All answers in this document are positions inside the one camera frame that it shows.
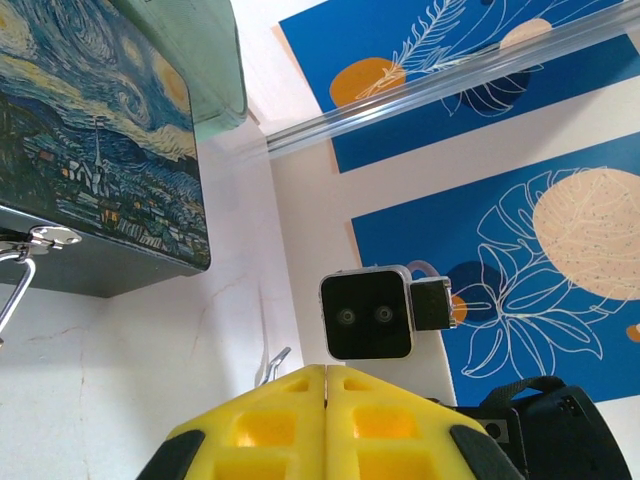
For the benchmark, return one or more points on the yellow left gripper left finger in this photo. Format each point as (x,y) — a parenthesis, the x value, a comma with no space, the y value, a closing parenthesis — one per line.
(280,400)

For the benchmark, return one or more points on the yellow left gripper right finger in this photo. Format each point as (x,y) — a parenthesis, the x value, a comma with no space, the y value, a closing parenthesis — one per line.
(380,400)

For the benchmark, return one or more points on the small silver metal tool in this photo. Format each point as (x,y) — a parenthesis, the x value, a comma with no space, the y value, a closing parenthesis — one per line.
(274,361)

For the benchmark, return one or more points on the blue poster monstera leaf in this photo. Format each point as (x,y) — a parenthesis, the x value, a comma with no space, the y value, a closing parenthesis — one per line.
(550,350)

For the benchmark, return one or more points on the blue poster orange circle feather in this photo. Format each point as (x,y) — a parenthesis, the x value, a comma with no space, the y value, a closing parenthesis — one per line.
(360,145)

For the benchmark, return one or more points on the silver box latch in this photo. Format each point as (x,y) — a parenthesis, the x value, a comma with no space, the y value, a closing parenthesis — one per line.
(52,236)

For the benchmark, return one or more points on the starry night painted box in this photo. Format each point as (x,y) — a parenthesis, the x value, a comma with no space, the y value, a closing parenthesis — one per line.
(100,150)

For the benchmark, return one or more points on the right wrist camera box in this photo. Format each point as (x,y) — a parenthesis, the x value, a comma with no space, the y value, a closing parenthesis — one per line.
(367,312)

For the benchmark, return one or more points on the aluminium frame post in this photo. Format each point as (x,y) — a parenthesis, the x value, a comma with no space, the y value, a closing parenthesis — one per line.
(400,100)

